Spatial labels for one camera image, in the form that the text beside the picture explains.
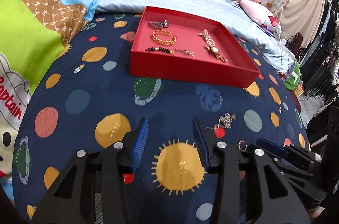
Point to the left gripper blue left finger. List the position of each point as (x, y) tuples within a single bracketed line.
[(140, 136)]

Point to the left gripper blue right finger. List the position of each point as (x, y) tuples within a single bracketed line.
[(202, 142)]

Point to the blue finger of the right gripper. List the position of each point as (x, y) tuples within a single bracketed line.
[(270, 145)]

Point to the silver and gold rings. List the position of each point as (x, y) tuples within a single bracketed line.
[(241, 145)]

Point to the gold wristwatch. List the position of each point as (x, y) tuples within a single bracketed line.
[(215, 53)]

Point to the gold chain bangle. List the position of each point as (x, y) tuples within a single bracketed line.
[(164, 37)]

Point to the silver wristwatch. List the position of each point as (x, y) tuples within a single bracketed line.
[(159, 25)]

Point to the green garment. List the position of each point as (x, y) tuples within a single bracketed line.
[(293, 80)]

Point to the navy planet print bedsheet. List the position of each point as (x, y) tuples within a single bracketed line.
[(88, 99)]

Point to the red shallow tray box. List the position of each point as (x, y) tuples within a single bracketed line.
[(188, 60)]

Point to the dark wooden chair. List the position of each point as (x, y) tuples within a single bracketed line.
[(295, 43)]

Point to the pink cartoon pillow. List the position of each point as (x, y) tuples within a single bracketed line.
[(259, 14)]

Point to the light blue quilt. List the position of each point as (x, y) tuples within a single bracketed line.
[(223, 11)]

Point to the colourful monkey cartoon blanket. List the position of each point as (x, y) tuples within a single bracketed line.
[(33, 33)]

